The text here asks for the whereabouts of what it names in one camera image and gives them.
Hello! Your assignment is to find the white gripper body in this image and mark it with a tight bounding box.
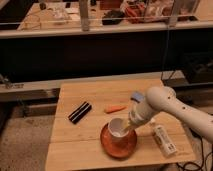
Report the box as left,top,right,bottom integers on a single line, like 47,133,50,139
122,100,157,132

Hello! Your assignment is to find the white ceramic cup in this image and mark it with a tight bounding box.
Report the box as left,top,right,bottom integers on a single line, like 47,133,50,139
108,118,128,138

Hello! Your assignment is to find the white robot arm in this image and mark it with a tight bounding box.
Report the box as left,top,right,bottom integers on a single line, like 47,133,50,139
123,86,213,144

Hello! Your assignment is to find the orange ceramic bowl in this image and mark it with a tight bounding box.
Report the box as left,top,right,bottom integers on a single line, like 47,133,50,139
100,124,137,159

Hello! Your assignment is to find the orange carrot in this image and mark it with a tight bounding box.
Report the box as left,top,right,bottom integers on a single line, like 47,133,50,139
104,106,126,114

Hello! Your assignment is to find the white plastic bottle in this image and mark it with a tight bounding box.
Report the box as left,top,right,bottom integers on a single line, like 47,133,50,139
150,119,177,157

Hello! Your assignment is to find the wooden table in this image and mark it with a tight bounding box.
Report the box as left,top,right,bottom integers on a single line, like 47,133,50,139
44,78,197,171

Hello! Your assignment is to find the black rectangular block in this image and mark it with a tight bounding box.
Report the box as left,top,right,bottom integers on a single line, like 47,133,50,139
68,102,92,124

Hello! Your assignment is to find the black bag on shelf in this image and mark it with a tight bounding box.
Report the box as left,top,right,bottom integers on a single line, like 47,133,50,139
102,10,124,25

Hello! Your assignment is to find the metal frame post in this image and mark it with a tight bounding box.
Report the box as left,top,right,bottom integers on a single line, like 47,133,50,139
79,0,90,31

